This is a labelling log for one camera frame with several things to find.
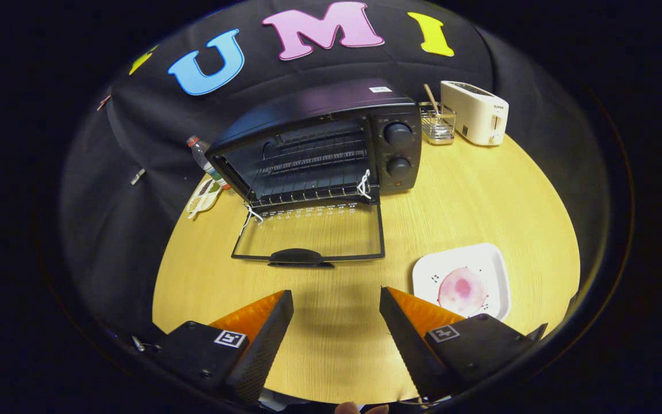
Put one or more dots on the black toaster oven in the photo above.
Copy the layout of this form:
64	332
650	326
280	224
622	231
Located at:
331	103

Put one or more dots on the silver metal clip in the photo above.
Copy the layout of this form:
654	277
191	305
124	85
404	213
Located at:
138	175

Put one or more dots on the leaf-print paper packet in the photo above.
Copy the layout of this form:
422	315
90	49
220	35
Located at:
204	198

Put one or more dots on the clear plastic bottle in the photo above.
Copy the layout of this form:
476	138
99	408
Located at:
201	156

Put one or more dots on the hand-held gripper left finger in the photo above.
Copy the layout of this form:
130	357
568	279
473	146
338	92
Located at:
265	345

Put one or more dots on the pink ham slice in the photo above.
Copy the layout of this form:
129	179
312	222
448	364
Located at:
462	290

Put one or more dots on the wooden utensil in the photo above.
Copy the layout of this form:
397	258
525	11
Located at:
431	99

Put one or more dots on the white square plate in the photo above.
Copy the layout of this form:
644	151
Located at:
480	259

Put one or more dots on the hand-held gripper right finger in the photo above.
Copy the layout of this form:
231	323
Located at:
408	345

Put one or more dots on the white pop-up toaster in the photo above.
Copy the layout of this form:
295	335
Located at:
477	112

